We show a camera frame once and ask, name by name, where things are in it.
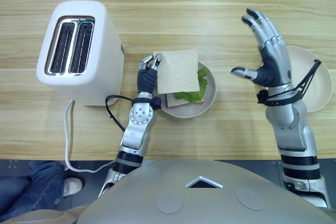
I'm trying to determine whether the person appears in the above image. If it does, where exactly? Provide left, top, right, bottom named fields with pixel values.
left=0, top=160, right=83, bottom=222

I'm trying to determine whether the white cord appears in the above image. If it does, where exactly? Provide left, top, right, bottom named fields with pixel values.
left=64, top=99, right=116, bottom=174

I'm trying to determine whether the grey round plate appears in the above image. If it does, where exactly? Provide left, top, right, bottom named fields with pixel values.
left=152, top=61, right=217, bottom=119

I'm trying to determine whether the cream round plate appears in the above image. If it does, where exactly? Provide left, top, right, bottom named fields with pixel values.
left=265, top=45, right=333, bottom=113

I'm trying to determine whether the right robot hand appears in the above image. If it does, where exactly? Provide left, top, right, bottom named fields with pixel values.
left=230, top=8, right=294, bottom=89

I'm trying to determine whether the black cable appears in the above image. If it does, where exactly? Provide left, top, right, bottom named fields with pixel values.
left=105, top=94, right=134, bottom=132
left=293, top=59, right=322, bottom=96

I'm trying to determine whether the green lettuce leaf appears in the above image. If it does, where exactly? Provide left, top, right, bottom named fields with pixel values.
left=173, top=67, right=208, bottom=103

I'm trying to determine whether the cream toaster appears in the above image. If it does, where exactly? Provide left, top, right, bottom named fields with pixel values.
left=36, top=0, right=124, bottom=106

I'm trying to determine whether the robot body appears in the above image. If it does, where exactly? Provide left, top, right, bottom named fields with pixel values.
left=76, top=158, right=336, bottom=224

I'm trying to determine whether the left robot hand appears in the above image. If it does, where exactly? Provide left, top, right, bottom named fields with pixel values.
left=136, top=52, right=164, bottom=95

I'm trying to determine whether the bread slice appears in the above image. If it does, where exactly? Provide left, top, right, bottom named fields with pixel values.
left=153, top=48, right=201, bottom=95
left=165, top=93, right=205, bottom=109

